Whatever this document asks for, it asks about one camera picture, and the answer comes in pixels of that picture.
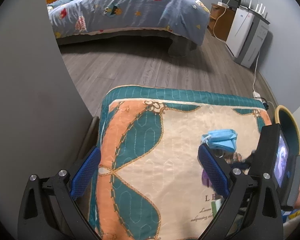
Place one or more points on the blue box on floor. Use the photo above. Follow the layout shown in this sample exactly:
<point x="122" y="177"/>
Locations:
<point x="288" y="215"/>

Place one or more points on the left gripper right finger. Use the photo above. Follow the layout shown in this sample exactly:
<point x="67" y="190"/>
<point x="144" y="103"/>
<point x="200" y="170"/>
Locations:
<point x="250" y="208"/>

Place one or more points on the yellow rimmed teal trash bin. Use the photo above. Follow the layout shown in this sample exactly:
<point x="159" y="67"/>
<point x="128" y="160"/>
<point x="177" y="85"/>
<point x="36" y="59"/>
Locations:
<point x="285" y="118"/>

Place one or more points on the purple bottle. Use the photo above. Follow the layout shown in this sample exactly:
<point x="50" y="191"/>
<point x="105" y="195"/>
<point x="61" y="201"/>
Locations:
<point x="205" y="179"/>

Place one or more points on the patterned teal orange cushion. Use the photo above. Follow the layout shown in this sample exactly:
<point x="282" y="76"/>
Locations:
<point x="149" y="181"/>

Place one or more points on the bed with blue duvet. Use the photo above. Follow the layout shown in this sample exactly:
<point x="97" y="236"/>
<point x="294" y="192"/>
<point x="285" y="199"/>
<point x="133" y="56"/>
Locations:
<point x="186" y="18"/>

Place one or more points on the white wifi router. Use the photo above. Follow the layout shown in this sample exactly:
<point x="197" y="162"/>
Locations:
<point x="258" y="11"/>

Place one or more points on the white medicine box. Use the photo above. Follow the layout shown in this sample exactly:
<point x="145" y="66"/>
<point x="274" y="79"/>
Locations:
<point x="216" y="205"/>

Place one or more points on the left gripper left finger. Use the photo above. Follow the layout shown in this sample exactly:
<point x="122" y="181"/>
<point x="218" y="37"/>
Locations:
<point x="48" y="208"/>

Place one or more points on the white grey air purifier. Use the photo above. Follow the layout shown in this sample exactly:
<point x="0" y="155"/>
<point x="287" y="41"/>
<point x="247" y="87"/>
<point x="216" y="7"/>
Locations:
<point x="247" y="34"/>

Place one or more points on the wooden side cabinet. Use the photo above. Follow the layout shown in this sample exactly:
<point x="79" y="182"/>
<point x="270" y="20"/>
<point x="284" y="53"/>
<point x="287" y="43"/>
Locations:
<point x="220" y="21"/>

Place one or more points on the white power strip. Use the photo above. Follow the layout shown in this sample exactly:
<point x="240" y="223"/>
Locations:
<point x="257" y="96"/>

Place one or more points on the blue face mask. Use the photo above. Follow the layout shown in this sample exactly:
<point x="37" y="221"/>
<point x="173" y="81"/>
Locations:
<point x="221" y="139"/>

